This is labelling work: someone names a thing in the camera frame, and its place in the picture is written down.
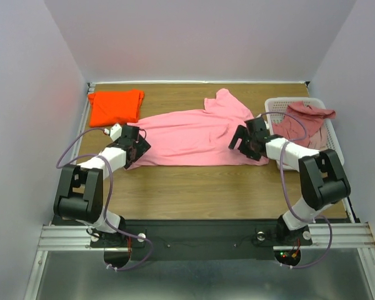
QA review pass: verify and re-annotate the pink t-shirt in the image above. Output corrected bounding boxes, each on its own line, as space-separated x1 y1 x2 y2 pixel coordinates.
131 89 269 169

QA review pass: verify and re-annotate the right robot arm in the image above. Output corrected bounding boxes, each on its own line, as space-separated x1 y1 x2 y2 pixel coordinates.
229 116 351 244

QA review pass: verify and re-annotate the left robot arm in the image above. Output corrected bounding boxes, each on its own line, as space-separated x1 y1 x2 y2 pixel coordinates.
53 124 151 246

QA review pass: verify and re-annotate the white plastic laundry basket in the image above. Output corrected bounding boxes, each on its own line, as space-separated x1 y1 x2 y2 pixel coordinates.
264 97 344 163

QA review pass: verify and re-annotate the folded orange t-shirt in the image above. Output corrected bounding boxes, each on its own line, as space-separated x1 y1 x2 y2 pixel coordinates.
87 89 144 128

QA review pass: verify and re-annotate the dusty red t-shirt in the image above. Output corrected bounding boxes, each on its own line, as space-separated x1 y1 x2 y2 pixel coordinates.
272 101 336 148

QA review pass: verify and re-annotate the light pink garment in basket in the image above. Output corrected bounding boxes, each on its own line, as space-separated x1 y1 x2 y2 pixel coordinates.
308 126 328 151

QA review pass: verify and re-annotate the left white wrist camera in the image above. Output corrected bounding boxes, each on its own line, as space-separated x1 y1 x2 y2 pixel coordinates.
104 123 123 141

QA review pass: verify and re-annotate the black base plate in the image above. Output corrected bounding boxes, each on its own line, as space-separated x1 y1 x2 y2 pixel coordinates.
90 218 313 262

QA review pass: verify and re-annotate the aluminium frame rail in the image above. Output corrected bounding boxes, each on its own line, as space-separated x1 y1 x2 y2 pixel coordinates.
37 223 375 251

